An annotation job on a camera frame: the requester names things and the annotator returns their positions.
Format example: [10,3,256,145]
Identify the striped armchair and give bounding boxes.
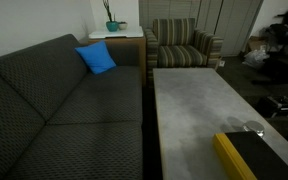
[143,17,225,86]

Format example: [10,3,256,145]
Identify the blue throw pillow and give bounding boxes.
[74,40,117,75]

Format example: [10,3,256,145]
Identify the small white plant pot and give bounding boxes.
[117,21,129,31]

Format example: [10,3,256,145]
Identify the teal pot with plant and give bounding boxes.
[102,0,120,33]

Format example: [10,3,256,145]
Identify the grey window blinds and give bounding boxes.
[138,0,202,30]

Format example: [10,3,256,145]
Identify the dark grey patterned sofa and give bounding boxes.
[0,33,144,180]

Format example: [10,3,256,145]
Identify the grey closet doors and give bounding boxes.
[197,0,264,58]

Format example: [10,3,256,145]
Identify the white plastic bag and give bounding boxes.
[242,45,271,70]

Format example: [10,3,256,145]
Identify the cardboard box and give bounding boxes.
[247,35,267,53]

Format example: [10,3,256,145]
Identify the black case with silver latches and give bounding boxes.
[256,95,288,119]

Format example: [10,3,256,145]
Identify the black book with yellow spine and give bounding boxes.
[212,130,288,180]

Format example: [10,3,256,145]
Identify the black clothing pile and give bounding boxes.
[263,2,288,84]

